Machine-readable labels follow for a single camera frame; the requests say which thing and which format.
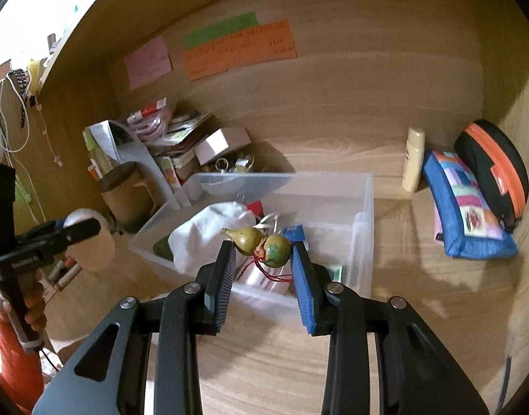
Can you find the green gourd pendant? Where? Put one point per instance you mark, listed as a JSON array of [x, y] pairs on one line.
[[247, 240]]

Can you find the metal key rings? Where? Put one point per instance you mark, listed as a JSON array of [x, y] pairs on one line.
[[229, 166]]

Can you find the blue patchwork pouch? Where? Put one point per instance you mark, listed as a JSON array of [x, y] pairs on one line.
[[467, 207]]

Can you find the clear plastic storage box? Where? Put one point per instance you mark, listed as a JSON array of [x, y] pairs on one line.
[[359, 242]]

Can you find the cream tube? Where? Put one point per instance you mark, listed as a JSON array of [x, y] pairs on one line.
[[413, 160]]

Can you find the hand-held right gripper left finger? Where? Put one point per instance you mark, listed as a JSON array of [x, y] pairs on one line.
[[227, 285]]

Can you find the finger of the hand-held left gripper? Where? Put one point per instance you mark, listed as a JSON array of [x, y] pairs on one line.
[[80, 230]]

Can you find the white small cardboard box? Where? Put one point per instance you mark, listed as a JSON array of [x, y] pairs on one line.
[[223, 145]]

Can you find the person's left hand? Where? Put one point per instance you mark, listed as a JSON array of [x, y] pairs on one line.
[[35, 307]]

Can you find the green yellow packet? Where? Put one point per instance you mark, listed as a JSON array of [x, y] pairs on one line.
[[98, 158]]

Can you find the pink flat pouch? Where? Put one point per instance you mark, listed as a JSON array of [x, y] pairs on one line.
[[438, 229]]

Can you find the orange sticky note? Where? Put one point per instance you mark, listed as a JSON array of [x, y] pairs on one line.
[[238, 52]]

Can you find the pink sticky note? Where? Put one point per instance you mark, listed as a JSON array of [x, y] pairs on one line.
[[147, 62]]

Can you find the blue small packet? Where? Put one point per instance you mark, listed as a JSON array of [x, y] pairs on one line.
[[294, 232]]

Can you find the red white plastic bag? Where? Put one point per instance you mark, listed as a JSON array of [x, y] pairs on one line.
[[150, 116]]

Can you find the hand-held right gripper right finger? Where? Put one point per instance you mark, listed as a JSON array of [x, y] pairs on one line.
[[305, 302]]

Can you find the stack of booklets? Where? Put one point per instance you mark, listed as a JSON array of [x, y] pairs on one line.
[[188, 138]]

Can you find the green sticky note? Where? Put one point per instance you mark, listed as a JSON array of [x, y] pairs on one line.
[[217, 30]]

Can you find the brown mug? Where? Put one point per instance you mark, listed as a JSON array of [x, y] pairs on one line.
[[126, 199]]

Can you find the person's left forearm orange sleeve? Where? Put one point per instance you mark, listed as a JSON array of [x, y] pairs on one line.
[[18, 371]]

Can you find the wooden desktop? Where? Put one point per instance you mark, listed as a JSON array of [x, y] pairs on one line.
[[398, 311]]

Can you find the bunch of pens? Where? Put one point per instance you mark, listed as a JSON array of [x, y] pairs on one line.
[[63, 274]]

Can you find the green small packet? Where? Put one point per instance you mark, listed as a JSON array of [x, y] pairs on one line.
[[335, 273]]

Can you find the black orange round case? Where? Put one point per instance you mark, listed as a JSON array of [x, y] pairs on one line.
[[493, 168]]

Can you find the white paper note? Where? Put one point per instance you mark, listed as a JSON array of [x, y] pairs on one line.
[[100, 138]]

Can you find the fruit printed card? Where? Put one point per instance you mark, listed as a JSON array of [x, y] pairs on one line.
[[169, 177]]

